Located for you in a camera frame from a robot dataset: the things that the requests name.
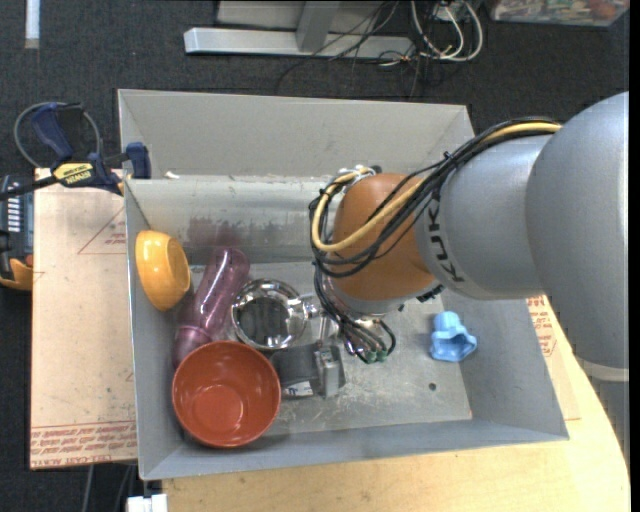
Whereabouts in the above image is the red-orange bowl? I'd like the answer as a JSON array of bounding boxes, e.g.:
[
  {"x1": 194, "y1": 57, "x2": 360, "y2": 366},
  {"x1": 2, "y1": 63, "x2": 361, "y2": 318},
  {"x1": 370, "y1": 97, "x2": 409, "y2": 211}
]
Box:
[{"x1": 171, "y1": 340, "x2": 283, "y2": 449}]

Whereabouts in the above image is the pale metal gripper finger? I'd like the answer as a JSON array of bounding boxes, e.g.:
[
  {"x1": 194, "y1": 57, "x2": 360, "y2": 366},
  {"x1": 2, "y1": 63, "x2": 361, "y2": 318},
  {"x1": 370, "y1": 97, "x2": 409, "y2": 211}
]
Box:
[
  {"x1": 312, "y1": 342, "x2": 343, "y2": 370},
  {"x1": 318, "y1": 365, "x2": 347, "y2": 400}
]

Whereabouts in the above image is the yellow bowl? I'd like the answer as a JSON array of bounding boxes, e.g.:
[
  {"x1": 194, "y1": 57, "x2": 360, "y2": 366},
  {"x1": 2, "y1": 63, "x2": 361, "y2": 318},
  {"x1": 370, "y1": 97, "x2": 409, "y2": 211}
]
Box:
[{"x1": 134, "y1": 229, "x2": 192, "y2": 312}]

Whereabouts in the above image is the clear purple plastic cup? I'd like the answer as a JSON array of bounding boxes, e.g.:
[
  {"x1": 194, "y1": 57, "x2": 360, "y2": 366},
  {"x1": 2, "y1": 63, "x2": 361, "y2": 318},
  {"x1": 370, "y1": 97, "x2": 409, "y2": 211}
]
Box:
[{"x1": 172, "y1": 246, "x2": 251, "y2": 371}]

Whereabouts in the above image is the grey metal bin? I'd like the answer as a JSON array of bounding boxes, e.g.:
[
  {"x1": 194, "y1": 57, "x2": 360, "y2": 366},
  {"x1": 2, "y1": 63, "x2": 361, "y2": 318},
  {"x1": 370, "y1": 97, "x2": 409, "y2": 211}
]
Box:
[{"x1": 117, "y1": 88, "x2": 570, "y2": 482}]

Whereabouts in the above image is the dark grey box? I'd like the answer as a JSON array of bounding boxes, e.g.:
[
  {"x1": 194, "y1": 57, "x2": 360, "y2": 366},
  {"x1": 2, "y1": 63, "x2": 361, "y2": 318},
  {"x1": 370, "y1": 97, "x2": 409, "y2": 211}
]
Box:
[{"x1": 271, "y1": 346, "x2": 321, "y2": 400}]

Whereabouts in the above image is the light blue plastic piece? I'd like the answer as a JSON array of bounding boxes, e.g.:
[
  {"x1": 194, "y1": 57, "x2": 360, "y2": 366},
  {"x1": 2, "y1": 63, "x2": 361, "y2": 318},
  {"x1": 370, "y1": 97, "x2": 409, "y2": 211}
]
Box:
[{"x1": 429, "y1": 310, "x2": 479, "y2": 363}]

